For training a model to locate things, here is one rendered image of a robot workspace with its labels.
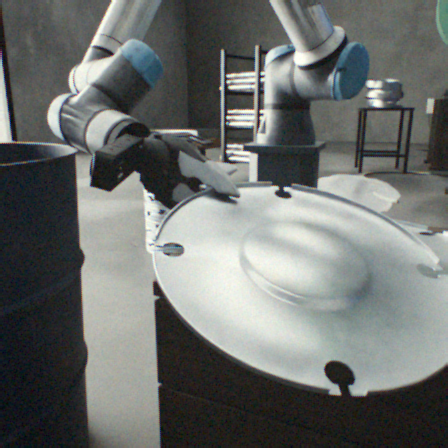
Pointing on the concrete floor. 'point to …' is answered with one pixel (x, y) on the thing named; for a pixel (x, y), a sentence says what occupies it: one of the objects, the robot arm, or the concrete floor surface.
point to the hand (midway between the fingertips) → (225, 197)
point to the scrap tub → (41, 299)
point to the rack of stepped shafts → (242, 120)
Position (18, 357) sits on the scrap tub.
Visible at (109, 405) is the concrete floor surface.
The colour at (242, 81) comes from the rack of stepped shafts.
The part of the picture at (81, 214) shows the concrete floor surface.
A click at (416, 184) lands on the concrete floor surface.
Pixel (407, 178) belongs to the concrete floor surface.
